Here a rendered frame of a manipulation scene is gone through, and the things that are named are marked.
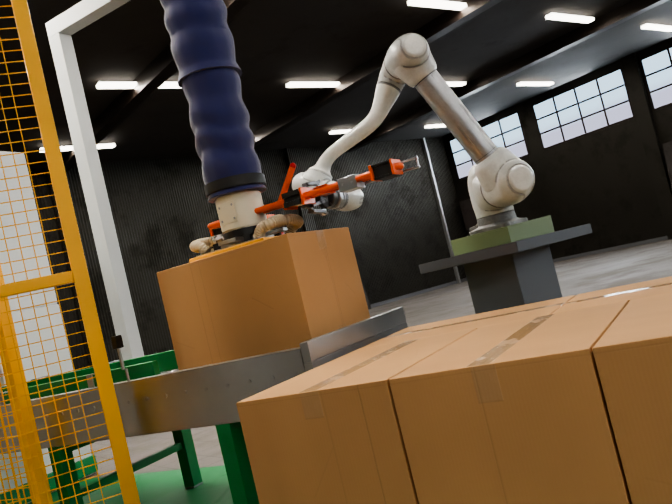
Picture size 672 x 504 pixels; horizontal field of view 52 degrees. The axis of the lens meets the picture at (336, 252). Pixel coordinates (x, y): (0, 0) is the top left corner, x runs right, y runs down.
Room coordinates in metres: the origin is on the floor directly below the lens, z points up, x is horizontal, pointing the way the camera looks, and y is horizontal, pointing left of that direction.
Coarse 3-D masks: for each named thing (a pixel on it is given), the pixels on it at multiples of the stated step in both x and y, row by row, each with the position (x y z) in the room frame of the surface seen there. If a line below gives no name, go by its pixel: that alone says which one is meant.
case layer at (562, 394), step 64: (448, 320) 2.32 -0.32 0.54; (512, 320) 1.87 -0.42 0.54; (576, 320) 1.57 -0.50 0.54; (640, 320) 1.35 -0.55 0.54; (320, 384) 1.54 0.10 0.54; (384, 384) 1.39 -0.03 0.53; (448, 384) 1.32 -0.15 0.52; (512, 384) 1.26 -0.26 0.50; (576, 384) 1.21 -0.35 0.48; (640, 384) 1.16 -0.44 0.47; (256, 448) 1.57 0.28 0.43; (320, 448) 1.48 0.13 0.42; (384, 448) 1.41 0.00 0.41; (448, 448) 1.34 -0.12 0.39; (512, 448) 1.28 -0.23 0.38; (576, 448) 1.22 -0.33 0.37; (640, 448) 1.17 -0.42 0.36
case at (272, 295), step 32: (224, 256) 2.30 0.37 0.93; (256, 256) 2.23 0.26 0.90; (288, 256) 2.17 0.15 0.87; (320, 256) 2.30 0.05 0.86; (352, 256) 2.48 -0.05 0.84; (160, 288) 2.47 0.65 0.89; (192, 288) 2.39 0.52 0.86; (224, 288) 2.32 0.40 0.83; (256, 288) 2.25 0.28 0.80; (288, 288) 2.18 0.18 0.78; (320, 288) 2.26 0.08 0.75; (352, 288) 2.44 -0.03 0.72; (192, 320) 2.41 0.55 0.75; (224, 320) 2.33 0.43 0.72; (256, 320) 2.26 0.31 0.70; (288, 320) 2.20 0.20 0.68; (320, 320) 2.22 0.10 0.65; (352, 320) 2.39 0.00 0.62; (192, 352) 2.42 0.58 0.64; (224, 352) 2.35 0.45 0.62; (256, 352) 2.28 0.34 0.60
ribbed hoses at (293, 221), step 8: (272, 216) 2.32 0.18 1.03; (280, 216) 2.34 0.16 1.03; (288, 216) 2.41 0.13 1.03; (296, 216) 2.43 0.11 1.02; (264, 224) 2.30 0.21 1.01; (272, 224) 2.31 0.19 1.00; (280, 224) 2.35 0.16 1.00; (288, 224) 2.41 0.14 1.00; (296, 224) 2.44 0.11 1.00; (256, 232) 2.32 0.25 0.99; (264, 232) 2.32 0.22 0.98; (288, 232) 2.49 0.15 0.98; (200, 240) 2.51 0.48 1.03; (208, 240) 2.53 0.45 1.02; (192, 248) 2.47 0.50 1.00; (200, 248) 2.45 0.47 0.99; (208, 248) 2.45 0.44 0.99
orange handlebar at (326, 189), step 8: (400, 168) 2.16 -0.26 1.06; (360, 176) 2.20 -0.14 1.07; (368, 176) 2.19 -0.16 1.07; (328, 184) 2.29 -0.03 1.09; (336, 184) 2.25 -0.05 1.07; (304, 192) 2.32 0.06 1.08; (312, 192) 2.30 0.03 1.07; (320, 192) 2.29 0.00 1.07; (328, 192) 2.28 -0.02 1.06; (280, 200) 2.37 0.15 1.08; (256, 208) 2.42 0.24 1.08; (264, 208) 2.40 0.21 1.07; (272, 208) 2.39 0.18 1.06; (280, 208) 2.43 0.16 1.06; (208, 224) 2.53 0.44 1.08; (216, 224) 2.51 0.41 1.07
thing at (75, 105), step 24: (72, 48) 5.16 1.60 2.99; (72, 72) 5.11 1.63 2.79; (72, 96) 5.07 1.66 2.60; (72, 120) 5.10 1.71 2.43; (96, 168) 5.13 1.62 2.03; (96, 192) 5.08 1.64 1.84; (96, 216) 5.09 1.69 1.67; (96, 240) 5.12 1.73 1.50; (120, 264) 5.15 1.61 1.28; (120, 288) 5.10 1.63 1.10; (120, 312) 5.08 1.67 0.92
